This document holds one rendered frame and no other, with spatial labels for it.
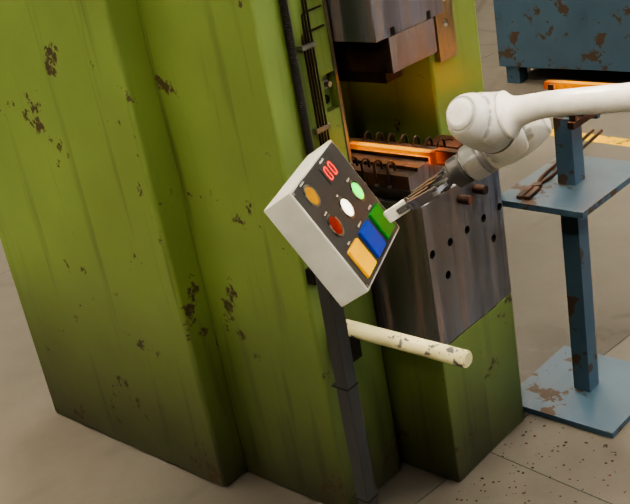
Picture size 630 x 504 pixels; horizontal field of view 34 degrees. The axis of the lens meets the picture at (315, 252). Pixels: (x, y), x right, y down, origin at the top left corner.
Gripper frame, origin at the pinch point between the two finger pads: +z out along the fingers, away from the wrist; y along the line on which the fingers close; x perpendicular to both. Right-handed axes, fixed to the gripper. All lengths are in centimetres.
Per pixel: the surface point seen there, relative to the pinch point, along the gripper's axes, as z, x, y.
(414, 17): -17, 31, 46
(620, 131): 18, -109, 340
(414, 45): -13, 25, 45
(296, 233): 10.5, 14.1, -26.9
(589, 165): -19, -43, 93
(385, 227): 4.8, -1.5, -1.6
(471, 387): 35, -67, 40
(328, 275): 10.9, 2.3, -26.9
